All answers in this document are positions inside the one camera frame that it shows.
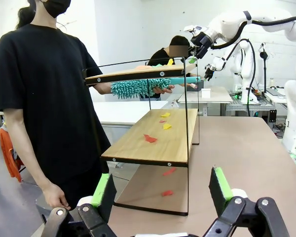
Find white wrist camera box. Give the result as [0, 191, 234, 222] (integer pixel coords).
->
[184, 24, 208, 34]

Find person's left forearm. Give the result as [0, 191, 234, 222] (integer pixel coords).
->
[92, 82, 112, 95]

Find aluminium frame workbench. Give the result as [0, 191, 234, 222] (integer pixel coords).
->
[225, 88, 287, 117]

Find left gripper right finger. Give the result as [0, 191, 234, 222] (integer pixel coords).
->
[203, 165, 291, 237]

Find black microphone stand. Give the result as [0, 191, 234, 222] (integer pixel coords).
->
[259, 43, 269, 93]

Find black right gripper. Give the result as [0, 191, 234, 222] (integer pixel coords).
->
[187, 31, 214, 63]

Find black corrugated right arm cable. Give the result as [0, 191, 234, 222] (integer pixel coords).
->
[211, 16, 296, 49]

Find beige background table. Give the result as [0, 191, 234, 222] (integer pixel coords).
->
[177, 86, 234, 117]

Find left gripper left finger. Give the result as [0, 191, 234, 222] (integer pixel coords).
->
[40, 172, 118, 237]

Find teal microfibre duster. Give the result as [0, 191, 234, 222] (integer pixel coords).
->
[110, 76, 202, 100]

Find seated person in background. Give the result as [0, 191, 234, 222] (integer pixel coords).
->
[140, 36, 191, 101]

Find person's left hand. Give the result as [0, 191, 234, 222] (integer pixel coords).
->
[154, 84, 175, 94]

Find person's right hand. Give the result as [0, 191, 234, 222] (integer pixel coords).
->
[41, 182, 71, 210]

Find large red paper scrap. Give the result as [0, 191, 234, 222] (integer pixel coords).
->
[143, 134, 158, 144]

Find person's right forearm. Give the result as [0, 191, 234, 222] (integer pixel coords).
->
[7, 133, 52, 190]

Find white table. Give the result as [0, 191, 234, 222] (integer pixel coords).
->
[92, 100, 168, 125]

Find small black box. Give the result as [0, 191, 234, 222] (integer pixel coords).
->
[187, 81, 205, 92]

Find black background robot gripper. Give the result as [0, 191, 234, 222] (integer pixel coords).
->
[204, 64, 214, 81]

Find person in black T-shirt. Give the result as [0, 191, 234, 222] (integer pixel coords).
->
[0, 0, 111, 210]

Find two-tier wooden shelf black frame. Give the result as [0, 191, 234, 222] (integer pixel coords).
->
[82, 56, 200, 217]

